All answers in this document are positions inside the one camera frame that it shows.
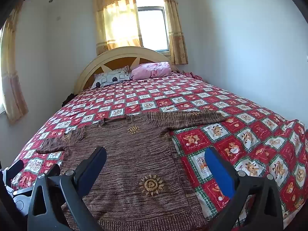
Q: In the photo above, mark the brown knit sweater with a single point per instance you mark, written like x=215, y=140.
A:
x=134, y=163

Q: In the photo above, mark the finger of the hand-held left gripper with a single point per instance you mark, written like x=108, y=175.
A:
x=14, y=169
x=54, y=170

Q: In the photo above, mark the yellow side window curtain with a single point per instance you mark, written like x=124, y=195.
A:
x=12, y=77

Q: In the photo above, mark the side window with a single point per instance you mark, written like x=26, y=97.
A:
x=1, y=96

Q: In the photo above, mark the pink pillow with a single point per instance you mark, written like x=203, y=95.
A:
x=149, y=69

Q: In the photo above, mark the dark cloth beside bed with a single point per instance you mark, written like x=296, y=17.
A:
x=68, y=99

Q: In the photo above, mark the wide yellow curtain panel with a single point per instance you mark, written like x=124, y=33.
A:
x=115, y=16

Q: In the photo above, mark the narrow yellow curtain panel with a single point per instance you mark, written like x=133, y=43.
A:
x=174, y=28

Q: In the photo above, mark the window with metal frame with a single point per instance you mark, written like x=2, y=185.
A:
x=152, y=28

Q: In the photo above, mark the red ruffled cloth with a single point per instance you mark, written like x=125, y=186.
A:
x=190, y=73

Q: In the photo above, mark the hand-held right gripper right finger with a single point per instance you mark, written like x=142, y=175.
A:
x=220, y=173

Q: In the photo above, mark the white patterned pillow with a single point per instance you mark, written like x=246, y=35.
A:
x=108, y=79

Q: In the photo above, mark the cream wooden headboard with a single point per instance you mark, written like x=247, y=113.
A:
x=120, y=53

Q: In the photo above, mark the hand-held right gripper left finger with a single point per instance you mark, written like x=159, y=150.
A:
x=95, y=167

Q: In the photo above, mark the red checked printed blanket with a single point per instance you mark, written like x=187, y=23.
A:
x=240, y=130

